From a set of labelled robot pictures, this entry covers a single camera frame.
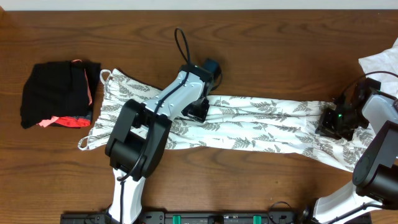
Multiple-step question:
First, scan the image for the white fern print garment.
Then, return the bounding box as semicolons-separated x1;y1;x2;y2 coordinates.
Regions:
78;69;376;172

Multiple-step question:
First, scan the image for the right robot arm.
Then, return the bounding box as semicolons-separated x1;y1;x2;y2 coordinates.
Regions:
298;78;397;223

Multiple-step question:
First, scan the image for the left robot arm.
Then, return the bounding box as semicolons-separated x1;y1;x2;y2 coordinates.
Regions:
105;58;222;223

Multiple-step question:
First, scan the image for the plain white cloth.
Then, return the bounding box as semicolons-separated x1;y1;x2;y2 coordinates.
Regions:
358;40;398;97

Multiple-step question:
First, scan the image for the folded black and coral garment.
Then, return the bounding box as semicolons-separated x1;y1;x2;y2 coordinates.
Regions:
20;59;101;129

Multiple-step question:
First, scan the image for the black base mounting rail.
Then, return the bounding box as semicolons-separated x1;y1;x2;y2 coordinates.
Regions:
60;199;322;224

